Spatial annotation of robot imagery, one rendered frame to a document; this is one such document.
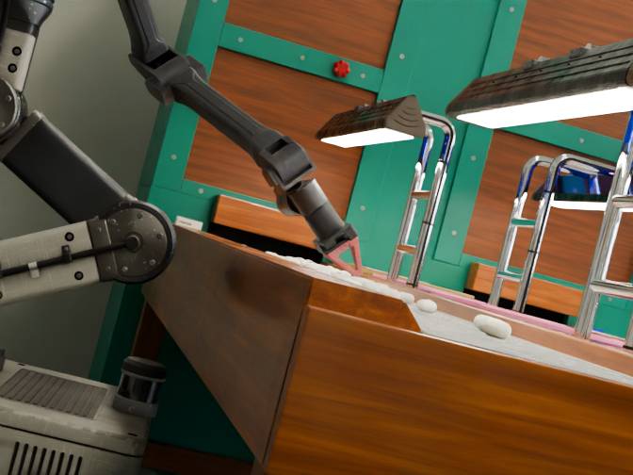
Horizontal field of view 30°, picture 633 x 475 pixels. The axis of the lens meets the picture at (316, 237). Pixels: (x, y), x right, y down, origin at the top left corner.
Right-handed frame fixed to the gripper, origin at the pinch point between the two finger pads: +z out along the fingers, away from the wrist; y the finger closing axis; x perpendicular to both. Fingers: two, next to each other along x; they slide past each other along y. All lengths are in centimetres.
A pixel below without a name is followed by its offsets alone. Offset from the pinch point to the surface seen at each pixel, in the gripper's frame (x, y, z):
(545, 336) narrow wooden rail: -5, -68, 8
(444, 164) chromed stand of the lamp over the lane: -30.3, 16.7, -4.7
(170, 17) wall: -22, 160, -68
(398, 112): -22.0, -5.0, -21.2
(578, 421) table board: 9, -110, 2
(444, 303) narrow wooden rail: -5.3, -24.7, 7.8
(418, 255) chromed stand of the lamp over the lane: -15.5, 16.9, 8.0
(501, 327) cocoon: 2, -76, 1
